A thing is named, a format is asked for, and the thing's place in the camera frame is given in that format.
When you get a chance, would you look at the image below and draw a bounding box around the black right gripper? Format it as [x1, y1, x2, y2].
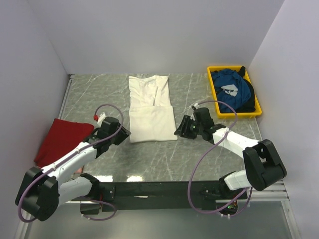
[174, 115, 203, 140]

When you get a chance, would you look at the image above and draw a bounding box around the white t-shirt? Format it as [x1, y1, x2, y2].
[129, 75, 177, 143]

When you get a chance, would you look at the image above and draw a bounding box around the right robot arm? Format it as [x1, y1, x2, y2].
[174, 108, 287, 199]

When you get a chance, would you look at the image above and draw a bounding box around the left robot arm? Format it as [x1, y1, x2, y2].
[15, 117, 131, 222]

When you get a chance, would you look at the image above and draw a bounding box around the blue t-shirt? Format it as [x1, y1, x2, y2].
[211, 68, 251, 113]

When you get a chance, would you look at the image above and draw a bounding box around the red folded t-shirt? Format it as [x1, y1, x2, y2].
[34, 119, 94, 168]

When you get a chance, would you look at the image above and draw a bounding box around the pink folded t-shirt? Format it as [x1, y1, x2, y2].
[75, 167, 83, 174]

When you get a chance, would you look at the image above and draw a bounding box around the black base beam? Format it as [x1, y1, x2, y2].
[95, 181, 242, 212]

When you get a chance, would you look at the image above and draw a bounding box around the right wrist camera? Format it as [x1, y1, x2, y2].
[191, 103, 199, 110]

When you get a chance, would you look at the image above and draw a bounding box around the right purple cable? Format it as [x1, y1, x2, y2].
[187, 100, 253, 219]

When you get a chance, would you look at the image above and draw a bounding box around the purple cable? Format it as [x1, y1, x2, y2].
[187, 100, 253, 219]
[17, 104, 124, 223]

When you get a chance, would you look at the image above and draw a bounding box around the aluminium frame rail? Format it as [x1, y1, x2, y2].
[15, 182, 301, 239]

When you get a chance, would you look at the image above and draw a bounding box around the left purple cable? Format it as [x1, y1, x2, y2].
[17, 104, 124, 223]

